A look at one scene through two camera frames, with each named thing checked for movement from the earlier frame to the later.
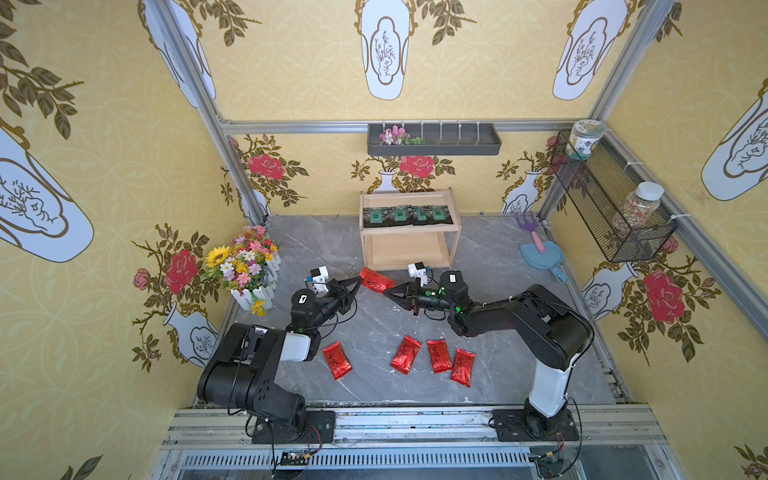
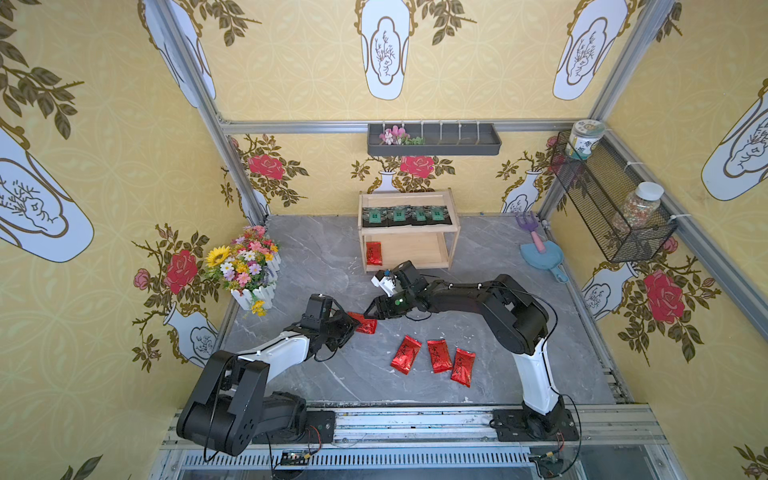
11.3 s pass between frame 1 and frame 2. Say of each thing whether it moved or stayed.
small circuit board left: stayed
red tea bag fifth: stayed
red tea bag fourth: stayed
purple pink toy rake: stayed
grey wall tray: stayed
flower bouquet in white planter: stayed
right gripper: moved
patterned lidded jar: stayed
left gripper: moved
